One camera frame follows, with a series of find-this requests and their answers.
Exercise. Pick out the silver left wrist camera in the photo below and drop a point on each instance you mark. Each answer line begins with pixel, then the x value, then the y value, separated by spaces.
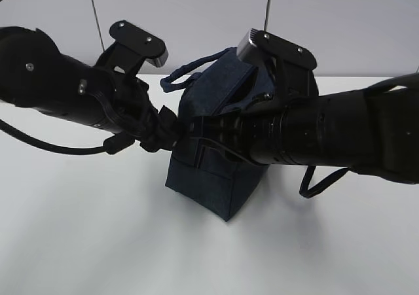
pixel 132 47

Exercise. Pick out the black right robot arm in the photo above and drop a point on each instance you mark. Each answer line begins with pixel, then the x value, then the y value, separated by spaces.
pixel 371 131

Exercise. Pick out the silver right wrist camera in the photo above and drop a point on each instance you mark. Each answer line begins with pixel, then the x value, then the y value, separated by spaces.
pixel 289 66

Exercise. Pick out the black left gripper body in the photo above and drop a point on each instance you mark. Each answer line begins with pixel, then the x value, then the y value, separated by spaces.
pixel 122 105

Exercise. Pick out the dark blue lunch bag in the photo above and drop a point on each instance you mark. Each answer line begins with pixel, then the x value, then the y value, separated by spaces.
pixel 206 168

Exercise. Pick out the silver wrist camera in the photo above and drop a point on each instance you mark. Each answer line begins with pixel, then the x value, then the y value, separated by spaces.
pixel 289 66
pixel 132 47

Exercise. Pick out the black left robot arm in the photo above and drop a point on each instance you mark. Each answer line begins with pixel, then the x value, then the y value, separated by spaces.
pixel 36 75

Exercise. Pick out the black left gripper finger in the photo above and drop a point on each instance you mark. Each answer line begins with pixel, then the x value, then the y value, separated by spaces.
pixel 164 131

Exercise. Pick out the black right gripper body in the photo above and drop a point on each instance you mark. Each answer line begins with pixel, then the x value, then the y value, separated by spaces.
pixel 242 134

